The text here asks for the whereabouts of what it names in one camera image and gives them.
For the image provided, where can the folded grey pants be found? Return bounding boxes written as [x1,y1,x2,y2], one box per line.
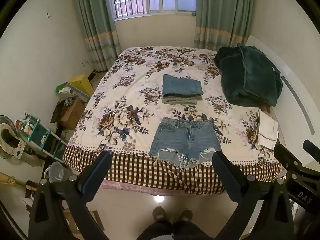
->
[162,95,198,106]

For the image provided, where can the white curved headboard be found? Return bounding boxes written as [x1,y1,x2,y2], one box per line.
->
[246,34,320,153]

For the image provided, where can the folded blue jeans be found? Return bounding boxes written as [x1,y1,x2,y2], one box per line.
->
[162,74,203,98]

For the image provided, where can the teal shelf cart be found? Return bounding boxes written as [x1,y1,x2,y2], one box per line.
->
[15,114,68,163]

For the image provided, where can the patterned cloth cover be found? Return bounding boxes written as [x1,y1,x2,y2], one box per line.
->
[0,123,26,160]

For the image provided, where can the straw broom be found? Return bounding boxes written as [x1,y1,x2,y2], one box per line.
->
[0,172,26,188]

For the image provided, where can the white folded cloth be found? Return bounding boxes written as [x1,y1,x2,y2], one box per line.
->
[257,110,279,146]

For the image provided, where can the pale grey bucket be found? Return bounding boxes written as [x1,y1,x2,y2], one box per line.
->
[44,162,66,183]

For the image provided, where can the flat cardboard piece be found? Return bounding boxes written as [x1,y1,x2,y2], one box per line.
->
[63,208,101,231]

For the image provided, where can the green curtain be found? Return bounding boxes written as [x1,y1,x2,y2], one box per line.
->
[194,0,255,52]
[71,0,122,72]

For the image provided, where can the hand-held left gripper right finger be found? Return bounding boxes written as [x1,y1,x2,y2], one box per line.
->
[212,151,295,240]

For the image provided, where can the bed with floral sheet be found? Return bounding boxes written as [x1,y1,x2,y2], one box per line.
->
[62,45,283,196]

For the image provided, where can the dark green blanket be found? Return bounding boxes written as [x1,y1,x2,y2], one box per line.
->
[214,43,283,107]

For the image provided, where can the green and white plastic bag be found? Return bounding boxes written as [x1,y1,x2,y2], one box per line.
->
[55,82,76,103]

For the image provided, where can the person's dark trousers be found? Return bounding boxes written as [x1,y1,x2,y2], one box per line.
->
[136,219,209,240]

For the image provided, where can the brown cardboard box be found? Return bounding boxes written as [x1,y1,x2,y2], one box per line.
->
[59,97,86,131]

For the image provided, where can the person's right shoe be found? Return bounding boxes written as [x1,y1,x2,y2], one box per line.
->
[176,209,193,223]

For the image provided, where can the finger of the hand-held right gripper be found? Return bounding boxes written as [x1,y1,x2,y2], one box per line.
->
[273,144,302,172]
[303,139,320,158]

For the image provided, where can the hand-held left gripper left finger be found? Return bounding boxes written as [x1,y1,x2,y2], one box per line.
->
[28,151,112,240]

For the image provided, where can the frayed light denim shorts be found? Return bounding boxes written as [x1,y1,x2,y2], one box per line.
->
[149,117,222,172]

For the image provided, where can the yellow box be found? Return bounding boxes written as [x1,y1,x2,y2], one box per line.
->
[68,74,94,98]

